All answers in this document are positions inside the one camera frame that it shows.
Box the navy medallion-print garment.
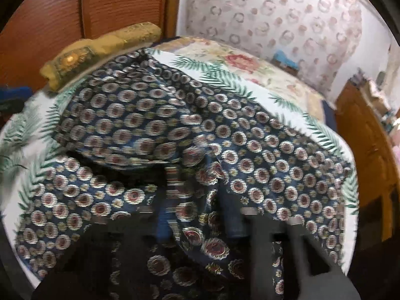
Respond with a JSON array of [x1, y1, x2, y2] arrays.
[[12, 48, 354, 300]]

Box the wooden cabinet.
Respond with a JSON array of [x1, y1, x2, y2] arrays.
[[334, 80, 400, 252]]

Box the navy blanket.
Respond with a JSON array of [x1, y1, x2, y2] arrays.
[[321, 99, 337, 120]]

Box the ring-print curtain cloth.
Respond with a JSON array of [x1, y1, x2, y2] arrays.
[[176, 0, 367, 101]]

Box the leaf-print bed sheet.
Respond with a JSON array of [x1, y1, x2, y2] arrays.
[[0, 48, 360, 280]]

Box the wooden louvered wardrobe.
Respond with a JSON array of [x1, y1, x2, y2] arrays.
[[0, 0, 182, 93]]

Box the blue cloth item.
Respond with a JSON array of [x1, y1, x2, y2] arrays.
[[271, 50, 303, 76]]

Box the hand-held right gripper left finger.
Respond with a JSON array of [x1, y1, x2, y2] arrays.
[[31, 206, 176, 300]]

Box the gold embroidered pillow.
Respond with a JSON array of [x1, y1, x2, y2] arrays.
[[39, 22, 163, 92]]

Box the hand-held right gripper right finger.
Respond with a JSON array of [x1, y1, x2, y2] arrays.
[[224, 193, 363, 300]]

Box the cardboard box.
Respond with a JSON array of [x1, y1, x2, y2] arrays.
[[368, 80, 392, 108]]

